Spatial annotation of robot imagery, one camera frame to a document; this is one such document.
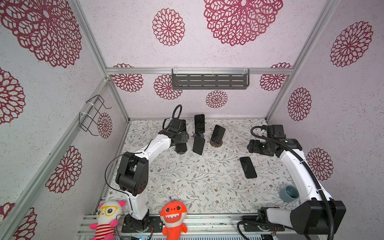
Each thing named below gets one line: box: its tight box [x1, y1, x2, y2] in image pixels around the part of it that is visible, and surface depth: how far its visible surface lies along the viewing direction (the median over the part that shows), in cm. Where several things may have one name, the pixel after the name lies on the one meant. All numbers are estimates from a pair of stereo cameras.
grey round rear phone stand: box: [193, 133, 205, 139], surface depth 112 cm
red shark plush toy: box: [160, 200, 188, 240], surface depth 70 cm
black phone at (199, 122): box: [194, 114, 205, 134], surface depth 102 cm
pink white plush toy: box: [89, 200, 126, 240], surface depth 71 cm
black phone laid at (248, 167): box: [239, 156, 258, 179], surface depth 98 cm
